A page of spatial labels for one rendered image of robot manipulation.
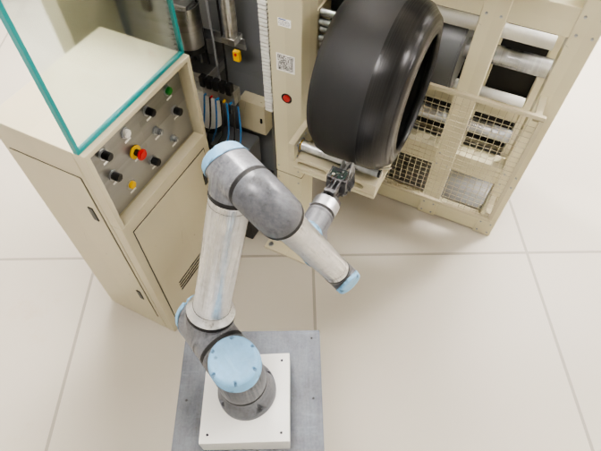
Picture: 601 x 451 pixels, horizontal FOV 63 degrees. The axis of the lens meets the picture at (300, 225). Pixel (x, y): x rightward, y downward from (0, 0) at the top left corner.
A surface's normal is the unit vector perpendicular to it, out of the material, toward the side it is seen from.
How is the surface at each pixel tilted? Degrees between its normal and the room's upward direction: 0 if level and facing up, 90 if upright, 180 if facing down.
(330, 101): 70
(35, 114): 0
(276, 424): 4
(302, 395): 0
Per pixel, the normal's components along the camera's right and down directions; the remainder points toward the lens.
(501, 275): 0.00, -0.58
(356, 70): -0.33, 0.15
